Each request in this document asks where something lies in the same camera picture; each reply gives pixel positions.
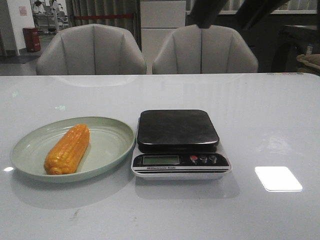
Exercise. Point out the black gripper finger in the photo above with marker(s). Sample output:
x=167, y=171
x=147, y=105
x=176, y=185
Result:
x=252, y=11
x=204, y=12

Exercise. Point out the orange corn cob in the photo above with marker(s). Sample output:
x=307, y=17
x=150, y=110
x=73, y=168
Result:
x=64, y=158

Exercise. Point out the dark counter with white top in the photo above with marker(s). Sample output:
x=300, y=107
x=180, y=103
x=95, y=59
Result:
x=262, y=38

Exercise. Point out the right grey upholstered chair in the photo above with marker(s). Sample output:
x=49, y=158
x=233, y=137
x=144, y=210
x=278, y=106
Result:
x=213, y=50

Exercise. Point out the grey upholstered chair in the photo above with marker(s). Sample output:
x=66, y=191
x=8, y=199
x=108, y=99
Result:
x=92, y=49
x=213, y=50

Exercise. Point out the white drawer cabinet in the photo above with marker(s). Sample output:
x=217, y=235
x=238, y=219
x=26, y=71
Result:
x=157, y=19

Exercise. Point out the dark side table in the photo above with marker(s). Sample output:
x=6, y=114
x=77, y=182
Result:
x=292, y=41

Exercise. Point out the tan cushion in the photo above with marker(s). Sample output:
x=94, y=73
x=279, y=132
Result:
x=309, y=63

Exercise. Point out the left grey upholstered chair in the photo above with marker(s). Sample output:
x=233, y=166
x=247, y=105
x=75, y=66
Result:
x=92, y=49

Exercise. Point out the black silver kitchen scale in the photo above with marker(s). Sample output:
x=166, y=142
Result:
x=178, y=144

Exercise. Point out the light green plate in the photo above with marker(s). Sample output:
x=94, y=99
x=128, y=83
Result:
x=111, y=141

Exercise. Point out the red trash bin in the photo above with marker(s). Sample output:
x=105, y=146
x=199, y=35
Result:
x=32, y=40

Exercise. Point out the pink wall notice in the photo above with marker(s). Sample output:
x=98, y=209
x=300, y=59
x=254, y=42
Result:
x=23, y=11

